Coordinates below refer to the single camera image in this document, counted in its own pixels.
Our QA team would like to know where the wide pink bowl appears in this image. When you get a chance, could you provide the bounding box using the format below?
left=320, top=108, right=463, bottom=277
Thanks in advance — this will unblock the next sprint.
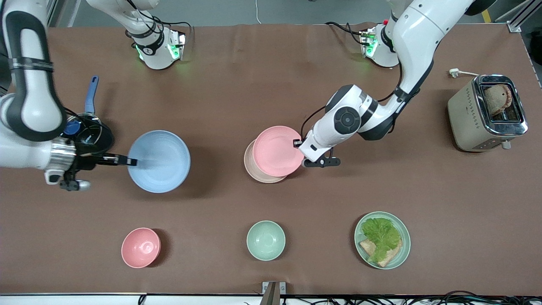
left=253, top=126, right=305, bottom=177

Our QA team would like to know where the wide blue bowl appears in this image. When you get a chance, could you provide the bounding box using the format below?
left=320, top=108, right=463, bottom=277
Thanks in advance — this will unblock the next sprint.
left=127, top=130, right=191, bottom=194

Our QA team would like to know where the wide beige bowl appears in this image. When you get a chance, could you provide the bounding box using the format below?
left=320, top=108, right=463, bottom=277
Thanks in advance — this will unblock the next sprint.
left=244, top=140, right=288, bottom=183

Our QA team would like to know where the brown table cover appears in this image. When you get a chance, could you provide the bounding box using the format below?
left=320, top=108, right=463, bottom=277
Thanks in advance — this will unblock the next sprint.
left=0, top=23, right=542, bottom=296

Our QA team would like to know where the small deep pink bowl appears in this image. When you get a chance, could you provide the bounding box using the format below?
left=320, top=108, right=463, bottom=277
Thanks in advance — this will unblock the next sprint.
left=121, top=227, right=161, bottom=269

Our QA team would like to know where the small deep green bowl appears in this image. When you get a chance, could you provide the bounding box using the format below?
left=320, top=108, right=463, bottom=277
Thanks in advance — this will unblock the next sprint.
left=246, top=220, right=286, bottom=261

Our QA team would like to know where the green lettuce leaf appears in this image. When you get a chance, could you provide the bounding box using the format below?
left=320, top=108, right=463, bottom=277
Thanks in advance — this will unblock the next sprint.
left=361, top=217, right=402, bottom=263

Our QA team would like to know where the pale green plate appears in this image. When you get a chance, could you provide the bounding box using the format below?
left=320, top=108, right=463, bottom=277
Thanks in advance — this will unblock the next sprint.
left=354, top=211, right=411, bottom=270

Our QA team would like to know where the brown bread slice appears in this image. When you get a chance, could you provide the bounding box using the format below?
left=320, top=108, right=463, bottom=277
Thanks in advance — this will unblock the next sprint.
left=359, top=238, right=403, bottom=268

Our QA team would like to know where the beige and chrome toaster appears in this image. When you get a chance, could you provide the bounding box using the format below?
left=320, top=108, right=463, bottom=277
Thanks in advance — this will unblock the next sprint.
left=448, top=75, right=528, bottom=153

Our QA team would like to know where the toast slice with dark crust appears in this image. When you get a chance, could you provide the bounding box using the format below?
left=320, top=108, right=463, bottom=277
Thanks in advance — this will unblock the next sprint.
left=484, top=84, right=514, bottom=117

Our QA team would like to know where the black pan with blue handle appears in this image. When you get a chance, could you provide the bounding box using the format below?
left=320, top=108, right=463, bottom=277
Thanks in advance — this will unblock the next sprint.
left=64, top=75, right=115, bottom=155

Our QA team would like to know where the black cable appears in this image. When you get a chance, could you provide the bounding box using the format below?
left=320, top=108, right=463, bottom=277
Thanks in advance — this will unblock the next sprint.
left=440, top=290, right=542, bottom=305
left=127, top=0, right=194, bottom=38
left=324, top=21, right=365, bottom=44

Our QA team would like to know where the grey metal table bracket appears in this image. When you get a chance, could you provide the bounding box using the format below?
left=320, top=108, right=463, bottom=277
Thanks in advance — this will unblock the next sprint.
left=262, top=281, right=287, bottom=305

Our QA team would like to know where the aluminium frame profile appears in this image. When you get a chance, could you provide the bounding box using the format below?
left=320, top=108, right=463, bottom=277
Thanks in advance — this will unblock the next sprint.
left=506, top=0, right=542, bottom=33

